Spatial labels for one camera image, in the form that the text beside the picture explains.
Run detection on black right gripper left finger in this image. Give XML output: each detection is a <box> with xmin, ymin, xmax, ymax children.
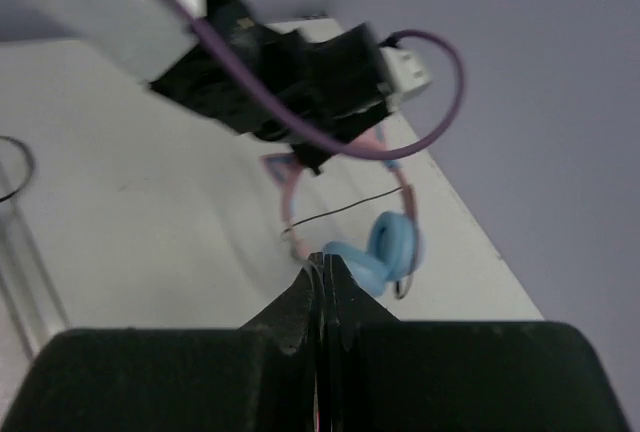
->
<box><xmin>240</xmin><ymin>253</ymin><xmax>323</xmax><ymax>352</ymax></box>

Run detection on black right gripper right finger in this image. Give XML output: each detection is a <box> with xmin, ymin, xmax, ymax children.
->
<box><xmin>322</xmin><ymin>255</ymin><xmax>399</xmax><ymax>352</ymax></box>

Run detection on pink blue cat-ear headphones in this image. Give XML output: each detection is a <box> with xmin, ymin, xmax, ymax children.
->
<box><xmin>261</xmin><ymin>153</ymin><xmax>425</xmax><ymax>300</ymax></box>

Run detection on thin black audio cable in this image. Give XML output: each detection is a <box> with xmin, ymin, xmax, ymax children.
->
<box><xmin>279</xmin><ymin>186</ymin><xmax>416</xmax><ymax>302</ymax></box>

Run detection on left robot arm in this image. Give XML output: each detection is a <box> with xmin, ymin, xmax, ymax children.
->
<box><xmin>17</xmin><ymin>0</ymin><xmax>397</xmax><ymax>170</ymax></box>

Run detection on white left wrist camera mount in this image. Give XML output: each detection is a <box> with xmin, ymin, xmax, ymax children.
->
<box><xmin>380</xmin><ymin>47</ymin><xmax>432</xmax><ymax>105</ymax></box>

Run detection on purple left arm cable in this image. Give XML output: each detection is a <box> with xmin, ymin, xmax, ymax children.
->
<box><xmin>112</xmin><ymin>0</ymin><xmax>466</xmax><ymax>161</ymax></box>

